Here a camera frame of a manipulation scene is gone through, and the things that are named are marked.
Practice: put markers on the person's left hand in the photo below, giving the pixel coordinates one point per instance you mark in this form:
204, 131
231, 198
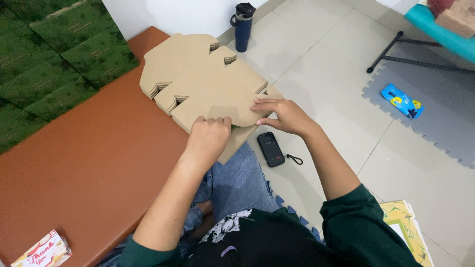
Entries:
208, 137

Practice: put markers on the person's right hand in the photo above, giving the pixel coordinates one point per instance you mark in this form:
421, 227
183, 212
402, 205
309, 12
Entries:
287, 117

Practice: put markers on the person's left fingers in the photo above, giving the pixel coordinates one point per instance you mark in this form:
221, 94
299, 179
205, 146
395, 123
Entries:
213, 121

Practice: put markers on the brown cardboard box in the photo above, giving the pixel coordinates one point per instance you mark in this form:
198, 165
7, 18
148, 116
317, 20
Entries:
217, 105

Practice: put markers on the stack of brown cardboard blanks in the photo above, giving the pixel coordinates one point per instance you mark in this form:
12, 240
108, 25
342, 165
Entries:
196, 79

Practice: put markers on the black smartphone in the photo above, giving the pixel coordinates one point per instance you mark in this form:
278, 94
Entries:
271, 149

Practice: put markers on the navy blue insulated tumbler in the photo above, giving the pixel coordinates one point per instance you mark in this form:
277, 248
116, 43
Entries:
243, 28

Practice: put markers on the blue foam puzzle mat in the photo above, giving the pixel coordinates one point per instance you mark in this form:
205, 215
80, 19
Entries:
297, 218

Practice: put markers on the brown leather bench cushion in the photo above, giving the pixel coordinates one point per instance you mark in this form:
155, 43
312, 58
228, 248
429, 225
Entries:
85, 159

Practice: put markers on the pile of green folded boxes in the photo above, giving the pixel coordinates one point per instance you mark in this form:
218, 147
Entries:
52, 59

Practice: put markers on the blue tissue packet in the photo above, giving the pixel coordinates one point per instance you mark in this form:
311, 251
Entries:
402, 101

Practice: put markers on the stack of thank you cards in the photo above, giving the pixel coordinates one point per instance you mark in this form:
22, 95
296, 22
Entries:
42, 252

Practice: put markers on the stack of yellow printed cartons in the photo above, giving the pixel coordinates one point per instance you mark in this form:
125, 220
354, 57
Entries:
406, 230

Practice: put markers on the grey foam puzzle mat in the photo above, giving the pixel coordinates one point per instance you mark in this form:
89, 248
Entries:
434, 100

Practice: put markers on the teal table top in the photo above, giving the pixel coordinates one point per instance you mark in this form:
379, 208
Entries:
441, 31

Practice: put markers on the dark red object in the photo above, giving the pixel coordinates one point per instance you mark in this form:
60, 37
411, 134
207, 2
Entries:
441, 5

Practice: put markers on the brown cork block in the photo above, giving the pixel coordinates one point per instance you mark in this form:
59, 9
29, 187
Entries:
458, 16

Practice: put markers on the black metal table leg frame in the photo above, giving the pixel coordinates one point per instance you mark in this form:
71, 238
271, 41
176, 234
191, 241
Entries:
404, 55

